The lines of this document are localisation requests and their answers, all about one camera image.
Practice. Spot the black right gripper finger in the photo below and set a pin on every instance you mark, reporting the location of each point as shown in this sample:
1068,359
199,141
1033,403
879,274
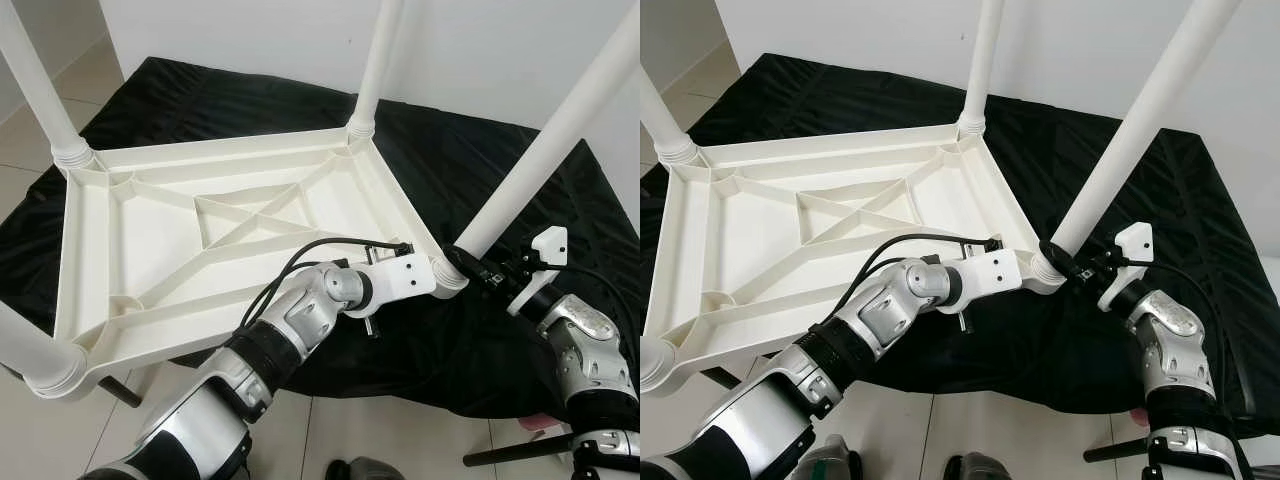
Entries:
1058,260
465,265

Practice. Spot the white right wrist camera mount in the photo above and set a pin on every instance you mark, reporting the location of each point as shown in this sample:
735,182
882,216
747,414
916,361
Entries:
548,245
1133,240

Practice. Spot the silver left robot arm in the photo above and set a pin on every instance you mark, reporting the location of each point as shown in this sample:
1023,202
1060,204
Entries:
880,310
300,315

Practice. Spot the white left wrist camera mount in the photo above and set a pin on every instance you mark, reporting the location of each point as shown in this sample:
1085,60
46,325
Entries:
405,275
990,272

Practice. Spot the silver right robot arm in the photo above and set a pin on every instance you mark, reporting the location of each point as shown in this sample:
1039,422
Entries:
1170,340
590,350

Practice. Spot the black metal table leg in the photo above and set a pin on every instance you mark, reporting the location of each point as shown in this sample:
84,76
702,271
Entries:
120,392
515,452
722,379
1115,449

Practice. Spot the white plastic children table top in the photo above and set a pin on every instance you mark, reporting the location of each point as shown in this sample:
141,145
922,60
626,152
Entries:
760,240
140,240

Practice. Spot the black cloth table cover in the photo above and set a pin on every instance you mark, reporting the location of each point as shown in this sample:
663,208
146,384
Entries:
560,340
1190,340

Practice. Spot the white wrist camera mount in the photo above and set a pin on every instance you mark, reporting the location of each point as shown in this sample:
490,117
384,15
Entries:
405,275
990,272
1133,240
548,245

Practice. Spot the grey left robot leg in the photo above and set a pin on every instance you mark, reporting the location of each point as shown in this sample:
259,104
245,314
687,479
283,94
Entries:
828,462

